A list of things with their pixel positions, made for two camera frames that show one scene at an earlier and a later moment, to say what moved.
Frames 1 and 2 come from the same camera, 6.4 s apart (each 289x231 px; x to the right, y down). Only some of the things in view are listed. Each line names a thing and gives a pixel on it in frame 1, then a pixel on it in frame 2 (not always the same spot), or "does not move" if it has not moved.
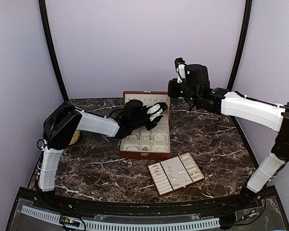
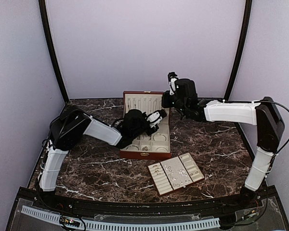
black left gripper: x=156 y=120 -> x=153 y=130
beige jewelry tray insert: x=175 y=173 does not move
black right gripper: x=172 y=92 -> x=165 y=103
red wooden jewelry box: x=154 y=143 does not move
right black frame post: x=239 y=54 does not move
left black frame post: x=46 y=28 does not move
